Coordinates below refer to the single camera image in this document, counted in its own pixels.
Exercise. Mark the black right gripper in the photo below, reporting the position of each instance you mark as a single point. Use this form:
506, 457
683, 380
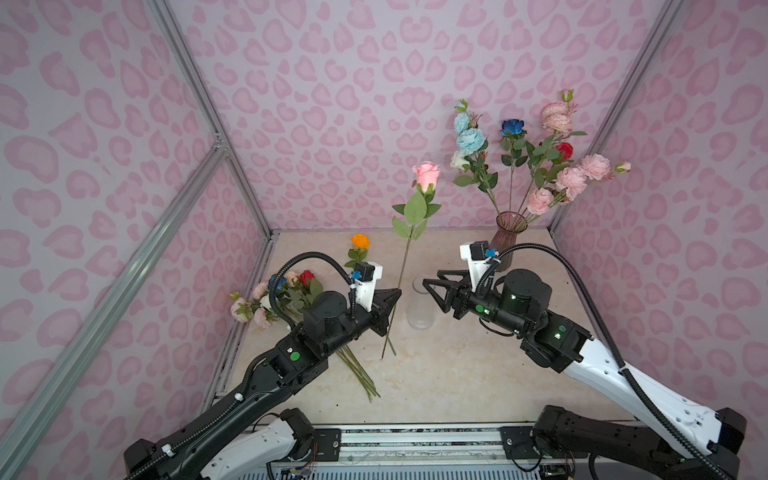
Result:
461, 300

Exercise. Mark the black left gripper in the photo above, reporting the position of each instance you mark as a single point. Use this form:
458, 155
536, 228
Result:
382, 311

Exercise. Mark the clear glass vase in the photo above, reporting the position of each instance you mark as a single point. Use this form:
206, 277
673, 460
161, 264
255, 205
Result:
421, 312

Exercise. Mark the orange rose stem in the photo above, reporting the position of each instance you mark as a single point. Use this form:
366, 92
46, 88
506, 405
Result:
358, 252

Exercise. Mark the purple ribbed glass vase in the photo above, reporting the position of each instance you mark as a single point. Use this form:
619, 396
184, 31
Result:
509, 225

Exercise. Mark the single pink rose stem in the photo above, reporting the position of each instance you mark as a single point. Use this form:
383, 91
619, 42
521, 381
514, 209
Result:
412, 216

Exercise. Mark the white rose stem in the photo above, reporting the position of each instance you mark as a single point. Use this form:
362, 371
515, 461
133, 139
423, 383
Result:
459, 161

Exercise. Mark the light blue flower spray stem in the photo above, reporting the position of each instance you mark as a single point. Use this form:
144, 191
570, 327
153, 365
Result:
472, 140

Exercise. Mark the blue rose stem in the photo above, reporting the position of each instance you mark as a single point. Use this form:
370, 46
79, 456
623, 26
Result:
515, 152

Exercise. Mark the red rose stem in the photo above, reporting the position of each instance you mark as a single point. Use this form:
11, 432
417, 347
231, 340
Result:
565, 150

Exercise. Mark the pink rose spray stem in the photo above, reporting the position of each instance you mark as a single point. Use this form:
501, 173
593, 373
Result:
557, 122

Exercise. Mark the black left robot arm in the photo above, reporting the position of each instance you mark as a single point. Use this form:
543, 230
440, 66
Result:
215, 445

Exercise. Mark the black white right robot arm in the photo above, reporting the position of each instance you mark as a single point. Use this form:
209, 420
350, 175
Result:
675, 437

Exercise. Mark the pale pink white flower bunch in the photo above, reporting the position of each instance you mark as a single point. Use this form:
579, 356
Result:
253, 307

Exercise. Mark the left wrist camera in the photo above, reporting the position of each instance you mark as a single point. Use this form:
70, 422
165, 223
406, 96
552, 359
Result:
365, 276

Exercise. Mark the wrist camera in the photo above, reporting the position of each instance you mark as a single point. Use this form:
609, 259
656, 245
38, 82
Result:
479, 257
365, 276

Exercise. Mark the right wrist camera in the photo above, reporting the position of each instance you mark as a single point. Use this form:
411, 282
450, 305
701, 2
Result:
479, 257

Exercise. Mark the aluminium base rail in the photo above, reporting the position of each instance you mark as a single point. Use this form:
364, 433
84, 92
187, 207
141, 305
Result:
440, 451

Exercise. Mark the aluminium frame profile right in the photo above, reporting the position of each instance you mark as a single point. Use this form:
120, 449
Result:
671, 13

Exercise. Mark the aluminium frame profile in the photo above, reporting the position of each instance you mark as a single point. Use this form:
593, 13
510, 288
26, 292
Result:
99, 133
671, 13

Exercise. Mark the aluminium frame profile left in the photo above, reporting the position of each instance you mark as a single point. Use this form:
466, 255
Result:
99, 133

